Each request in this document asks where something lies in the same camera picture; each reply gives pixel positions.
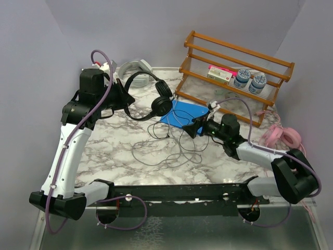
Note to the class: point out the wooden two-tier rack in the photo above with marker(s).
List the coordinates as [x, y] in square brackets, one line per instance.
[204, 50]

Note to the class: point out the grey white headphones with cable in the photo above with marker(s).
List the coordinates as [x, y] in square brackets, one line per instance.
[189, 155]

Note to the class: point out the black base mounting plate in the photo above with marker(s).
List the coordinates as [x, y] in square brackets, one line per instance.
[180, 200]

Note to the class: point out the blue white jar left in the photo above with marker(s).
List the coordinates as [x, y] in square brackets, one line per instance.
[242, 77]

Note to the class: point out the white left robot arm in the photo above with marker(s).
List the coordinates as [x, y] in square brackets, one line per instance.
[58, 196]

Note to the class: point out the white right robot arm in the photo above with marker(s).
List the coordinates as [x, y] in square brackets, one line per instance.
[293, 177]

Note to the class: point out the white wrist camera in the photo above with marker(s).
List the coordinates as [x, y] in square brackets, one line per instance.
[105, 67]
[213, 107]

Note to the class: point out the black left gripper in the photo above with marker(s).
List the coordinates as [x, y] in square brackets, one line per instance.
[125, 99]

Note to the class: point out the clear tape roll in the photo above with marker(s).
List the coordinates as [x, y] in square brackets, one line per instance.
[234, 96]

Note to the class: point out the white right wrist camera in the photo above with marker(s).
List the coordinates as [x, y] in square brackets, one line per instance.
[213, 107]

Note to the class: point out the white green cardboard box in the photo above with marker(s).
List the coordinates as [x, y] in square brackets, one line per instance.
[219, 75]

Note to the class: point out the black headphones with cable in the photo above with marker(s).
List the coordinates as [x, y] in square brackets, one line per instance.
[162, 105]

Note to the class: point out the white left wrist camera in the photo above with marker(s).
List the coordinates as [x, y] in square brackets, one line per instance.
[105, 67]

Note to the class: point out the blue white jar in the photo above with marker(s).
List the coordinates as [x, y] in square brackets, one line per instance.
[242, 77]
[258, 83]

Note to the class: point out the blue plastic board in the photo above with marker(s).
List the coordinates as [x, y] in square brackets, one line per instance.
[183, 113]

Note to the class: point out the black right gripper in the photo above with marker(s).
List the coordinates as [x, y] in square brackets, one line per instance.
[192, 129]

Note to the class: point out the blue white jar right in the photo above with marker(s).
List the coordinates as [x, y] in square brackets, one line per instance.
[258, 83]

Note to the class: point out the pink headphones with cable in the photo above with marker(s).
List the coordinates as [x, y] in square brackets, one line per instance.
[288, 136]

